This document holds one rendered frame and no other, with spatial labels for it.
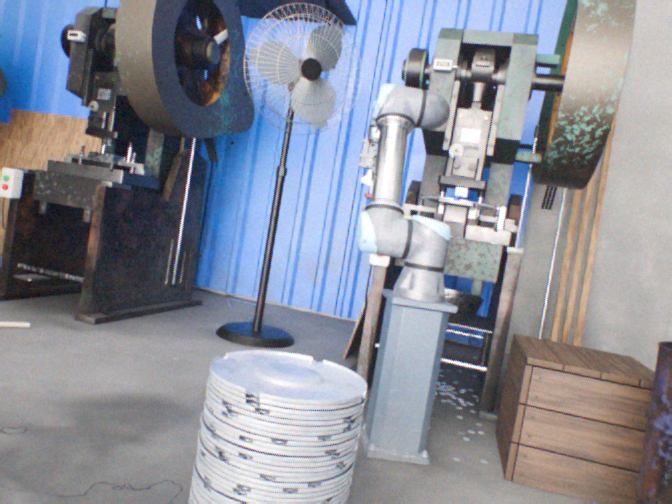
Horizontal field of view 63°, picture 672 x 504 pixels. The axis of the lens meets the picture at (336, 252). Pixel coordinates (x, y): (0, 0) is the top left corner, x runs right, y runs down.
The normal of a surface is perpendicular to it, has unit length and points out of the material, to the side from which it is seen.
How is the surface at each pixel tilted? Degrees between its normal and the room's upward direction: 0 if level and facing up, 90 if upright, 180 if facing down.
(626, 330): 90
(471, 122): 90
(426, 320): 90
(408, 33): 90
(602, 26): 80
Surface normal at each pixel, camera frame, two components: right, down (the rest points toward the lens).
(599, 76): -0.28, 0.19
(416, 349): 0.07, 0.07
